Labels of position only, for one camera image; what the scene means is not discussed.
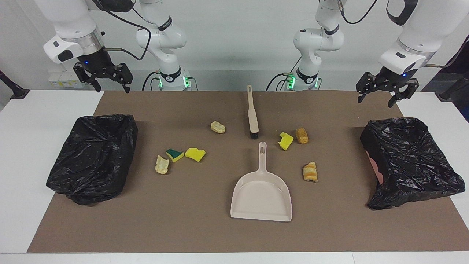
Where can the brown table mat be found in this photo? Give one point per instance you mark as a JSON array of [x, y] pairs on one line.
[[183, 227]]

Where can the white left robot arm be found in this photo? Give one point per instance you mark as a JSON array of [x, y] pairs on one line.
[[428, 22]]

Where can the pale sponge piece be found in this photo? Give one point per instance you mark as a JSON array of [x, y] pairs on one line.
[[161, 165]]

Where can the green and yellow sponge piece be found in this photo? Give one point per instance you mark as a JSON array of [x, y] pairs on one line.
[[175, 155]]

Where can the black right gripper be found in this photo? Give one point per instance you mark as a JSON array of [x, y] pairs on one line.
[[93, 62]]

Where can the black bag over pink bin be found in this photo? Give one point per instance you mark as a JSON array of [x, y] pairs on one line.
[[410, 161]]

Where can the notched yellow sponge piece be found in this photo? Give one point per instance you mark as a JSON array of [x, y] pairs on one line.
[[286, 142]]

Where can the orange brown sponge piece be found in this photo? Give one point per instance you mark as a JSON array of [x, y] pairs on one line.
[[302, 136]]

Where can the black stand foot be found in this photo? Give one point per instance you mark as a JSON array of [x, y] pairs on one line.
[[16, 92], [449, 93]]

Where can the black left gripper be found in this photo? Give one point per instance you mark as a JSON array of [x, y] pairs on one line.
[[397, 79]]

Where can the black bag lined bin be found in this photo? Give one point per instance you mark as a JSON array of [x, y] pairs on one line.
[[91, 157]]

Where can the pink bin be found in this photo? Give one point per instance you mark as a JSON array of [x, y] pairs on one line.
[[375, 168]]

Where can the beige sponge piece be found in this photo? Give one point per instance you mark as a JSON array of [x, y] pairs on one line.
[[217, 127]]

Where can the white wall socket box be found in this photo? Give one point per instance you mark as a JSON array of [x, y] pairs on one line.
[[67, 80]]

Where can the beige hand brush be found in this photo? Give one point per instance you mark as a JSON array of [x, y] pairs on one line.
[[252, 117]]

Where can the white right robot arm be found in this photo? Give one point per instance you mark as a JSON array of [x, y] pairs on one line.
[[69, 22]]

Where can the beige plastic dustpan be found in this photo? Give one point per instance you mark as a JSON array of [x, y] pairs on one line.
[[261, 198]]

